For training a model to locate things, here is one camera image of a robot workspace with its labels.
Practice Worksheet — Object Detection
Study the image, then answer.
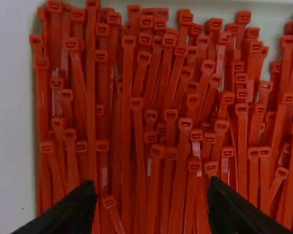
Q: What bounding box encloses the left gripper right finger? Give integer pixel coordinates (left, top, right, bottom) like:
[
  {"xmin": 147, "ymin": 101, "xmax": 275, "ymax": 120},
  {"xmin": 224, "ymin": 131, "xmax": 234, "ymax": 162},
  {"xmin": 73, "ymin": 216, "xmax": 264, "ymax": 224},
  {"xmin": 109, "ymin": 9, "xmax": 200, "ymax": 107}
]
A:
[{"xmin": 207, "ymin": 176, "xmax": 293, "ymax": 234}]

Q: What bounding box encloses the row of orange cable ties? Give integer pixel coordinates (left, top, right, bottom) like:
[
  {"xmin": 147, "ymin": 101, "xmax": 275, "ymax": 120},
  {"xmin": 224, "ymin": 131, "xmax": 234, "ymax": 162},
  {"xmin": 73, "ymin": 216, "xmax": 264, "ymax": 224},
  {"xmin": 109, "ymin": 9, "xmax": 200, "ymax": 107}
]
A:
[{"xmin": 29, "ymin": 0, "xmax": 293, "ymax": 234}]

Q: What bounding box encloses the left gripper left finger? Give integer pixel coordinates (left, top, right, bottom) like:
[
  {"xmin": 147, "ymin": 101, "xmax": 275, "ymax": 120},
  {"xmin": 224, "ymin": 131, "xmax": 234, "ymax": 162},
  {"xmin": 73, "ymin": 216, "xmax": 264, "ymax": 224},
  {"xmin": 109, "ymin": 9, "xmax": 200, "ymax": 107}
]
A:
[{"xmin": 10, "ymin": 179, "xmax": 99, "ymax": 234}]

